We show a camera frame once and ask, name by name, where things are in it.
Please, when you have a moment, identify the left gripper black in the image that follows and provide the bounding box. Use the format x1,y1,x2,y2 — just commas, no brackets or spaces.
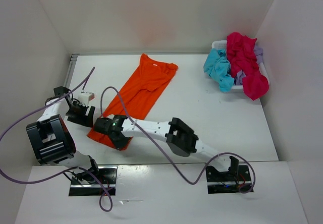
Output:
65,100,95,127

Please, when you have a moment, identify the orange t shirt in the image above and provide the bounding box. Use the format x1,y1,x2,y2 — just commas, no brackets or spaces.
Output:
87,53,178,149

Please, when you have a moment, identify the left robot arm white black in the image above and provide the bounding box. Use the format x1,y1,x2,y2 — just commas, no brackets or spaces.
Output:
26,86,101,184

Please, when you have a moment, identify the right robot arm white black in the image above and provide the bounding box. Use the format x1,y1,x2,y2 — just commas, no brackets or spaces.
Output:
94,115,239,180

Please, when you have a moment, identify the cyan t shirt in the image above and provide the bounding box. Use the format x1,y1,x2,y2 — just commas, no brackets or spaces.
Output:
203,48,234,92

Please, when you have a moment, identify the white plastic basket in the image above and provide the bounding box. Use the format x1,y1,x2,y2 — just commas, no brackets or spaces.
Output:
211,40,270,93

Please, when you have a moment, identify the magenta t shirt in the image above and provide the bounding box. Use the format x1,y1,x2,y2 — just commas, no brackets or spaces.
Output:
227,32,270,100

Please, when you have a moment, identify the lavender t shirt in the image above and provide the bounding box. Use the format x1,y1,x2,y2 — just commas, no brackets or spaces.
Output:
235,44,263,85

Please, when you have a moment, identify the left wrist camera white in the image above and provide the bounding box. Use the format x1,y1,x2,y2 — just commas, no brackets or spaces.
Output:
77,91,95,106

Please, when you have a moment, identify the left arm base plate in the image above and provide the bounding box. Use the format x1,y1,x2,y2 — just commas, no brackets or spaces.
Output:
69,165,118,197

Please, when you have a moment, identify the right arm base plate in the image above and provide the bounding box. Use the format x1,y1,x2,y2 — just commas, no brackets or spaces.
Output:
205,165,252,194

